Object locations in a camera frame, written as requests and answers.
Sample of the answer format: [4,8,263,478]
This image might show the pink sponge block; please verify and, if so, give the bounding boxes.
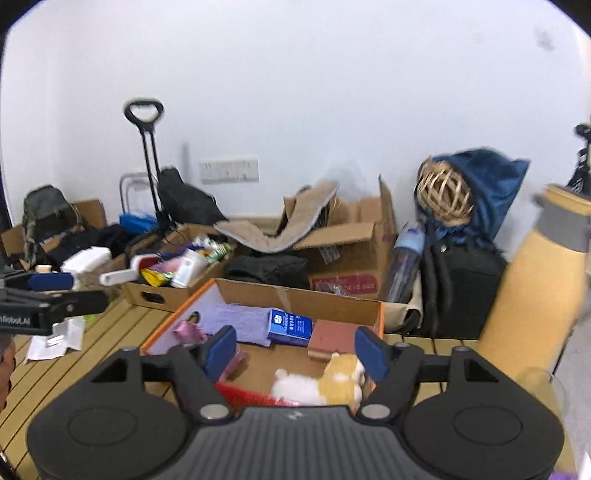
[307,320,358,361]

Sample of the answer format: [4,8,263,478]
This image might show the lavender towel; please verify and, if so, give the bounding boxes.
[201,303,273,347]

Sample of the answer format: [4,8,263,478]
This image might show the small brown cardboard box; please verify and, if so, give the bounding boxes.
[121,224,236,312]

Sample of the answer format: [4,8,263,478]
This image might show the white packet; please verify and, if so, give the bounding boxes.
[173,249,208,289]

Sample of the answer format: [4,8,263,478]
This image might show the beige fleece cloth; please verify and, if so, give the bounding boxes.
[213,181,340,254]

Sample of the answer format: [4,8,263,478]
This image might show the dark backpack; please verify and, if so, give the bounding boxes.
[22,185,86,264]

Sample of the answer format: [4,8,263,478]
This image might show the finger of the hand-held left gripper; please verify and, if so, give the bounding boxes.
[28,290,110,319]
[0,272,75,296]

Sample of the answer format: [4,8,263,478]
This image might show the blue water bottle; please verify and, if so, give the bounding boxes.
[381,220,426,303]

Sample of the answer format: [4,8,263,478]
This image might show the wall socket plate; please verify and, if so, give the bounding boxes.
[198,158,260,182]

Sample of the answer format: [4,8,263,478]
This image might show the rattan ball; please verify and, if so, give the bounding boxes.
[416,157,476,222]

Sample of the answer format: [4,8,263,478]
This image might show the blue fabric item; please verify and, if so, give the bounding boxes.
[119,212,158,232]

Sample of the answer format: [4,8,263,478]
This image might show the black cloth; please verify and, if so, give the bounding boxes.
[224,254,309,287]

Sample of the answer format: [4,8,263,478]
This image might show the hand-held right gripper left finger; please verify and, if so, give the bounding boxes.
[90,324,238,424]

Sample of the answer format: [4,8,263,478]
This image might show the large open cardboard box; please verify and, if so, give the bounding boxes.
[281,175,398,301]

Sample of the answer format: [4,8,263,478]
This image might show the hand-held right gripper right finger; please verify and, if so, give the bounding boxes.
[353,325,502,423]

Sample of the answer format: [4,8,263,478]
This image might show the white plastic handle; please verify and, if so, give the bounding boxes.
[99,268,139,287]

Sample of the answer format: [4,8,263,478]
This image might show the white box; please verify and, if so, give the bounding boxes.
[60,247,114,278]

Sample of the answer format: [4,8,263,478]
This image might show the glass cup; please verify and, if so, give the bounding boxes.
[515,367,568,416]

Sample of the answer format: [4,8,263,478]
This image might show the black clothing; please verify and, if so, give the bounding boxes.
[39,224,134,273]

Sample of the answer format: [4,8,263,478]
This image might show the yellow and white plush toy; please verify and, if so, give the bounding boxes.
[270,352,368,407]

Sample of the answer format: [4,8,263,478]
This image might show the red cardboard box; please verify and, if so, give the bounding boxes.
[140,277,386,407]

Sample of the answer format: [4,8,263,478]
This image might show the white paper sheets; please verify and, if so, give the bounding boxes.
[25,318,86,361]

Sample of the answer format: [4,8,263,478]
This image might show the black trolley bag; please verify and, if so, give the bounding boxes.
[157,167,228,227]

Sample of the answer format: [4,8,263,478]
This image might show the black trolley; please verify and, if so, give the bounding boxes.
[124,98,174,232]

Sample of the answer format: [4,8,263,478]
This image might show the black tripod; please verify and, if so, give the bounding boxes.
[568,122,591,190]

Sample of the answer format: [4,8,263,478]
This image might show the yellow plastic item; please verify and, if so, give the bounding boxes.
[141,270,174,288]

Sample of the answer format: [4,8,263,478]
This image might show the yellow thermos jug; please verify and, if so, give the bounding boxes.
[478,184,591,384]

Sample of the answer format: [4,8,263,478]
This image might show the beige cloth bag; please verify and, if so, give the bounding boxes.
[382,277,424,334]

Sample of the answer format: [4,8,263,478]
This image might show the pink toy item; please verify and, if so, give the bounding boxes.
[172,311,208,344]

